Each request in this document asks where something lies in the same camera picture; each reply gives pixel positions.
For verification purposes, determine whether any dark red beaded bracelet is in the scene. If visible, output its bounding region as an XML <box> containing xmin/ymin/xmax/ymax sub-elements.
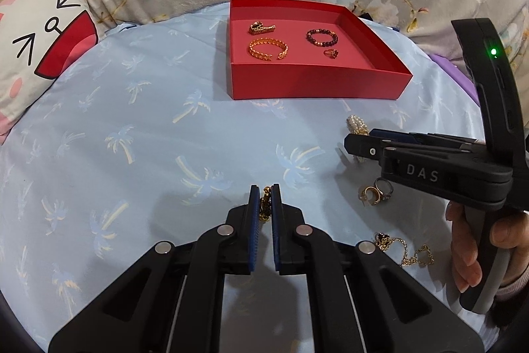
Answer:
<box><xmin>305</xmin><ymin>29</ymin><xmax>339</xmax><ymax>48</ymax></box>

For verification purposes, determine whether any person's right hand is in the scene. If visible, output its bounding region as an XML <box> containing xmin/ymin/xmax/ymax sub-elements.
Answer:
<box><xmin>446</xmin><ymin>201</ymin><xmax>529</xmax><ymax>294</ymax></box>

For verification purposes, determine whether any pearl and gold ornament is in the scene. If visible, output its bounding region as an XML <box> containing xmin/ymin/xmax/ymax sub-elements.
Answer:
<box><xmin>346</xmin><ymin>114</ymin><xmax>370</xmax><ymax>164</ymax></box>

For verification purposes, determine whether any gold chain with dark pendant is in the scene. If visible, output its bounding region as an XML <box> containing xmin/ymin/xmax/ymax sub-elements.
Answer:
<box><xmin>374</xmin><ymin>231</ymin><xmax>436</xmax><ymax>268</ymax></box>

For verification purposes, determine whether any person's right forearm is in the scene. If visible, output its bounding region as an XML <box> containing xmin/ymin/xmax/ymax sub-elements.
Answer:
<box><xmin>494</xmin><ymin>281</ymin><xmax>529</xmax><ymax>301</ymax></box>

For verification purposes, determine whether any red cardboard box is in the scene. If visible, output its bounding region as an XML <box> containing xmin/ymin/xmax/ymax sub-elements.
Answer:
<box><xmin>226</xmin><ymin>0</ymin><xmax>414</xmax><ymax>101</ymax></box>

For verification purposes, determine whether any gold and black pendant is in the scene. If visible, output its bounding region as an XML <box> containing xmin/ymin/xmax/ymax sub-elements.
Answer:
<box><xmin>260</xmin><ymin>184</ymin><xmax>274</xmax><ymax>222</ymax></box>

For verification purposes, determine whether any gold hoop earring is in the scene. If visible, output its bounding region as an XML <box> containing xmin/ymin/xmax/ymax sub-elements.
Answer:
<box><xmin>358</xmin><ymin>185</ymin><xmax>383</xmax><ymax>207</ymax></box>

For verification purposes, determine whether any white and pink cartoon pillow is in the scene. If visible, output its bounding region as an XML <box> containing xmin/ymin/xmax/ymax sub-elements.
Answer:
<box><xmin>0</xmin><ymin>0</ymin><xmax>100</xmax><ymax>137</ymax></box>

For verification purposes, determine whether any gold and black brooch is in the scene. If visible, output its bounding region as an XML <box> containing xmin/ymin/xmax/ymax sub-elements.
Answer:
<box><xmin>249</xmin><ymin>21</ymin><xmax>277</xmax><ymax>35</ymax></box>

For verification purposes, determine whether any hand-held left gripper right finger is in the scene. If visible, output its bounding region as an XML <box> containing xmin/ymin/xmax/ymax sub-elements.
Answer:
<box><xmin>270</xmin><ymin>184</ymin><xmax>484</xmax><ymax>353</ymax></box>

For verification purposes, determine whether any light blue palm print cloth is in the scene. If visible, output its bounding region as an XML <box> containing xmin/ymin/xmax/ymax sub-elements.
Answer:
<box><xmin>0</xmin><ymin>3</ymin><xmax>497</xmax><ymax>353</ymax></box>

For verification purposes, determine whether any silver ring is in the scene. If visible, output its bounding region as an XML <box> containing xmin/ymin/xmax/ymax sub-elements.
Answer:
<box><xmin>374</xmin><ymin>177</ymin><xmax>394</xmax><ymax>202</ymax></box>

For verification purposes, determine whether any gold chain bracelet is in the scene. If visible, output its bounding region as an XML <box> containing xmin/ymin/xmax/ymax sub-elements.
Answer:
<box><xmin>247</xmin><ymin>38</ymin><xmax>289</xmax><ymax>63</ymax></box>

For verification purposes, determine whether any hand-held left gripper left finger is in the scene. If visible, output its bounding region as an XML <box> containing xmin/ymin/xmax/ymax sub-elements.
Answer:
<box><xmin>47</xmin><ymin>184</ymin><xmax>265</xmax><ymax>353</ymax></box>

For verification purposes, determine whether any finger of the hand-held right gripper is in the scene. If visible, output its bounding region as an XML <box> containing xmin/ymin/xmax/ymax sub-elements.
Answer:
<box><xmin>369</xmin><ymin>127</ymin><xmax>489</xmax><ymax>150</ymax></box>
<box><xmin>344</xmin><ymin>132</ymin><xmax>490</xmax><ymax>164</ymax></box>

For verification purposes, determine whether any purple cloth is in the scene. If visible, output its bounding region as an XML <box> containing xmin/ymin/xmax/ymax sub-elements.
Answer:
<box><xmin>429</xmin><ymin>53</ymin><xmax>481</xmax><ymax>102</ymax></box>

